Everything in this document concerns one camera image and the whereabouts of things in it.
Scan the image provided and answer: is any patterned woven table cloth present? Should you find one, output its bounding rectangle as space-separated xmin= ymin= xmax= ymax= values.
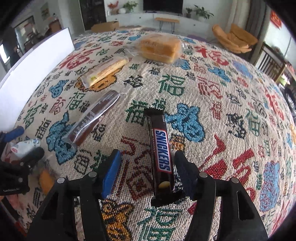
xmin=13 ymin=30 xmax=295 ymax=240

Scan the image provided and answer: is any brown bar clear wrapper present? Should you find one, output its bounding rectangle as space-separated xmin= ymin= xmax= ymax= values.
xmin=62 ymin=87 xmax=130 ymax=150

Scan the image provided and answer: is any small wooden bench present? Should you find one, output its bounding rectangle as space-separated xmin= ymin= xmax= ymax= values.
xmin=154 ymin=17 xmax=180 ymax=34

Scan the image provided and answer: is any red flower vase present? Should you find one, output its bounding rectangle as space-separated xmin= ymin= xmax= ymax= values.
xmin=107 ymin=0 xmax=119 ymax=10

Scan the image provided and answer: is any orange lounge chair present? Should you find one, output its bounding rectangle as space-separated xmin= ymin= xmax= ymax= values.
xmin=212 ymin=24 xmax=258 ymax=54

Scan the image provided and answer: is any dark glass cabinet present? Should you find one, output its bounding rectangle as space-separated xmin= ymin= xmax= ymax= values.
xmin=79 ymin=0 xmax=106 ymax=31

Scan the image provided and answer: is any black flat television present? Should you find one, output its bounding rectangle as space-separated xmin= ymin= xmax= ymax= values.
xmin=143 ymin=0 xmax=183 ymax=14

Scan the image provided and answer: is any potted green plant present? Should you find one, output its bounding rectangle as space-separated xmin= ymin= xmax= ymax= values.
xmin=194 ymin=5 xmax=214 ymax=20

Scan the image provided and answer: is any white triangular anime snack bag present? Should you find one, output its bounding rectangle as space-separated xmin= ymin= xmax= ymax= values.
xmin=11 ymin=138 xmax=41 ymax=159

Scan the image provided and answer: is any small potted plant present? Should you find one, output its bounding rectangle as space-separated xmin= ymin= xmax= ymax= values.
xmin=186 ymin=8 xmax=193 ymax=19

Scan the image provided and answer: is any green plant left of tv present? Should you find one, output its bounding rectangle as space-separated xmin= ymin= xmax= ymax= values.
xmin=123 ymin=1 xmax=138 ymax=13

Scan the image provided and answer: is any snickers chocolate bar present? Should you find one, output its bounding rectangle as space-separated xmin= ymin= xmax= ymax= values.
xmin=144 ymin=108 xmax=185 ymax=207

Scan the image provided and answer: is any sandwich biscuit packet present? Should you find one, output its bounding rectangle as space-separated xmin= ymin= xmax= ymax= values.
xmin=80 ymin=56 xmax=129 ymax=88

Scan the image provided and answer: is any dark wooden dining chair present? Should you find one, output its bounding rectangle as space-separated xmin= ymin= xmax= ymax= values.
xmin=254 ymin=42 xmax=287 ymax=84

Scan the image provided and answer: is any white cardboard box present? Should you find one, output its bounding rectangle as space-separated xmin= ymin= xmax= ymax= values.
xmin=0 ymin=28 xmax=74 ymax=131

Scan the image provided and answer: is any bagged sliced bread loaf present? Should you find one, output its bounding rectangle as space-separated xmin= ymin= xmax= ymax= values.
xmin=127 ymin=33 xmax=188 ymax=64

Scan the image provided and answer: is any brown cardboard box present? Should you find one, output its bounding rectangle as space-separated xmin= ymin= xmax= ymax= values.
xmin=91 ymin=21 xmax=119 ymax=33

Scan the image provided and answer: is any bun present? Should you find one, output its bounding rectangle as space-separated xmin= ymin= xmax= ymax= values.
xmin=39 ymin=169 xmax=54 ymax=195

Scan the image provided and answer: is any white tv cabinet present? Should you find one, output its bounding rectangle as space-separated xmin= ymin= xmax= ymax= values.
xmin=106 ymin=13 xmax=212 ymax=38

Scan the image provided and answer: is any grey curtain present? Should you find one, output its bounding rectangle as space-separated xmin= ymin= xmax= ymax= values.
xmin=245 ymin=1 xmax=271 ymax=64

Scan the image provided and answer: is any red wall decoration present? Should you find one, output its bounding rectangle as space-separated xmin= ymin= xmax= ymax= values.
xmin=270 ymin=10 xmax=282 ymax=29

